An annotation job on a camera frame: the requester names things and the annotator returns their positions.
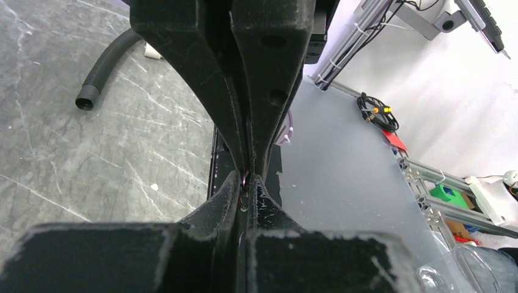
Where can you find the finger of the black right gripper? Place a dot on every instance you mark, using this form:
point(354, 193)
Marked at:
point(194, 37)
point(272, 39)

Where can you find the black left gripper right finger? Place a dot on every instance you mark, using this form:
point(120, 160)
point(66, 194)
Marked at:
point(282, 256)

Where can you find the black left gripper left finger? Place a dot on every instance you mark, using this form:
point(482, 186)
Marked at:
point(199, 253)

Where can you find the white pipe elbow right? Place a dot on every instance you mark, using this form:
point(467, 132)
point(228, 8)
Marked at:
point(150, 52)

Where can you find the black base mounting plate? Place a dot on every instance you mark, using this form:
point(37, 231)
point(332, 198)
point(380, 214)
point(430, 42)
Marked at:
point(222, 164)

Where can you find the black foam tube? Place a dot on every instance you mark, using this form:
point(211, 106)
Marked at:
point(100, 72)

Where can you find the red card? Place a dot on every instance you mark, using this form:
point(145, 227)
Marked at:
point(394, 141)

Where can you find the green plastic part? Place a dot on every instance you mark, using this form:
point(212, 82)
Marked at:
point(449, 195)

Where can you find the clear plastic container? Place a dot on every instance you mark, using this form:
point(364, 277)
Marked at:
point(468, 268)

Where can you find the coiled black cable yellow plug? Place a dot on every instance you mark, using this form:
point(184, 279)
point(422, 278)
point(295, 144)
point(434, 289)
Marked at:
point(377, 112)

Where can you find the aluminium frame rail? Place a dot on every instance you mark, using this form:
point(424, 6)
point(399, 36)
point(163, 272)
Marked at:
point(455, 208)

